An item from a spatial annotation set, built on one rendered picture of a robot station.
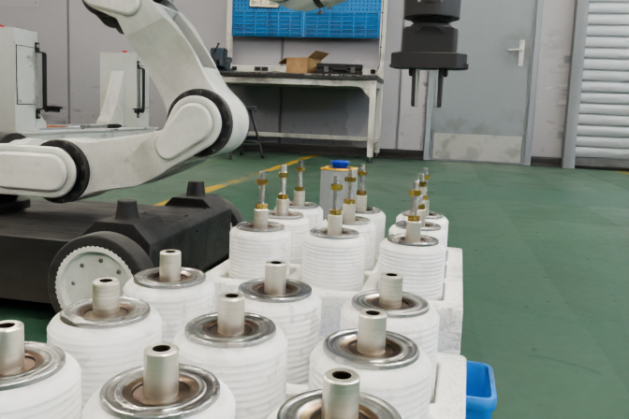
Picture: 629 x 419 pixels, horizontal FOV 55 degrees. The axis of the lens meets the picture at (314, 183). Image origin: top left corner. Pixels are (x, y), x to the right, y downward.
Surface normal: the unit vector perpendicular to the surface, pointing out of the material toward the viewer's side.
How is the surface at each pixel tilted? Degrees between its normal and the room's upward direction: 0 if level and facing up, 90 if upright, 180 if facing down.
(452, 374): 0
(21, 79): 90
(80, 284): 90
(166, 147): 90
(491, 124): 90
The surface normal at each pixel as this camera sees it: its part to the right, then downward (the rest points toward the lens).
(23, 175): -0.20, 0.11
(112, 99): -0.16, -0.35
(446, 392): 0.04, -0.99
